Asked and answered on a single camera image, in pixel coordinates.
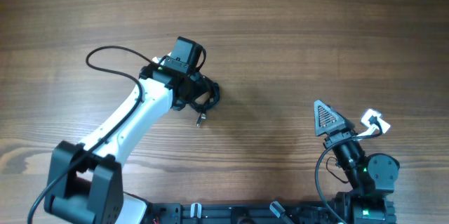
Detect black cable bundle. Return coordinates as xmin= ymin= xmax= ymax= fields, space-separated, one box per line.
xmin=189 ymin=76 xmax=221 ymax=128

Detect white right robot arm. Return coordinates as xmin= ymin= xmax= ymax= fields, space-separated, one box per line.
xmin=314 ymin=100 xmax=400 ymax=223

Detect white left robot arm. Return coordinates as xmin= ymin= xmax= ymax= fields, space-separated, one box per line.
xmin=36 ymin=37 xmax=220 ymax=223

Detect black left camera cable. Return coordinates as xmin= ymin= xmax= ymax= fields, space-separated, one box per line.
xmin=27 ymin=45 xmax=159 ymax=224

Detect black camera cable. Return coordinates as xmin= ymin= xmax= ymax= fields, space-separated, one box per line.
xmin=27 ymin=45 xmax=159 ymax=224
xmin=314 ymin=117 xmax=383 ymax=214

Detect black right camera cable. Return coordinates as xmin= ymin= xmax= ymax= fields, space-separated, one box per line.
xmin=314 ymin=117 xmax=383 ymax=214

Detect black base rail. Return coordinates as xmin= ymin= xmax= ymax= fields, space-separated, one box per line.
xmin=142 ymin=202 xmax=339 ymax=224

